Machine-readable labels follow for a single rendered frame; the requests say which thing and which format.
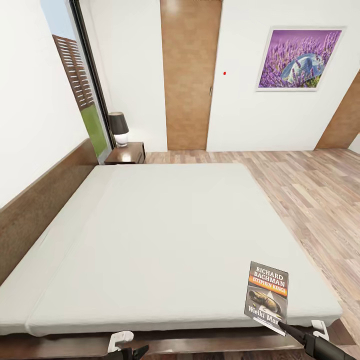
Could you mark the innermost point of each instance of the bed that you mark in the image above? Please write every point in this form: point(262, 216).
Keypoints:
point(161, 250)

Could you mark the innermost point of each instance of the hardback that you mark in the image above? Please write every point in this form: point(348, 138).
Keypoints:
point(267, 296)

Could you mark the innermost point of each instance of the fixed window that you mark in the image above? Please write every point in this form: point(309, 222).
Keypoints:
point(68, 29)

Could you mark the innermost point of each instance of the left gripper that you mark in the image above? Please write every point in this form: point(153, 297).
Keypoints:
point(126, 354)

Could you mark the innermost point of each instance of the sliding door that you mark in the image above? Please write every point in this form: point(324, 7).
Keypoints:
point(344, 126)
point(190, 33)

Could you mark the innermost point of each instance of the nightstand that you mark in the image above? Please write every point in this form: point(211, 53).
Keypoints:
point(131, 154)

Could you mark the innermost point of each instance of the table lamp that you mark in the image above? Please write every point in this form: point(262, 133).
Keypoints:
point(118, 126)

